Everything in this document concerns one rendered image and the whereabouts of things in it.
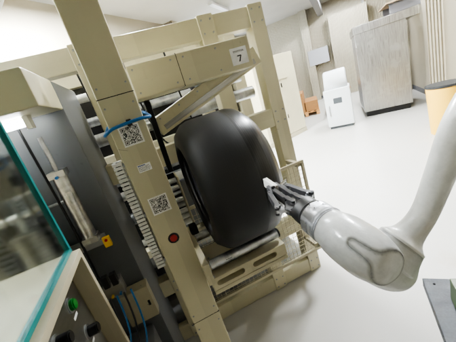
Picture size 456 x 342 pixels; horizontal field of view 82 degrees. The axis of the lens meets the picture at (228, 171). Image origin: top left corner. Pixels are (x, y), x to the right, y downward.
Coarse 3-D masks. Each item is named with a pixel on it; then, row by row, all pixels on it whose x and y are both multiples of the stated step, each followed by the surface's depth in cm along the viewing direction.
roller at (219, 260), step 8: (272, 232) 116; (256, 240) 114; (264, 240) 115; (272, 240) 117; (232, 248) 113; (240, 248) 112; (248, 248) 113; (216, 256) 111; (224, 256) 110; (232, 256) 111; (216, 264) 109; (224, 264) 110
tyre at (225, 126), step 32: (192, 128) 100; (224, 128) 97; (256, 128) 101; (192, 160) 94; (224, 160) 91; (256, 160) 93; (192, 192) 137; (224, 192) 90; (256, 192) 93; (224, 224) 94; (256, 224) 99
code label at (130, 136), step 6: (126, 126) 95; (132, 126) 95; (138, 126) 96; (120, 132) 94; (126, 132) 95; (132, 132) 96; (138, 132) 96; (126, 138) 95; (132, 138) 96; (138, 138) 97; (144, 138) 97; (126, 144) 96; (132, 144) 96
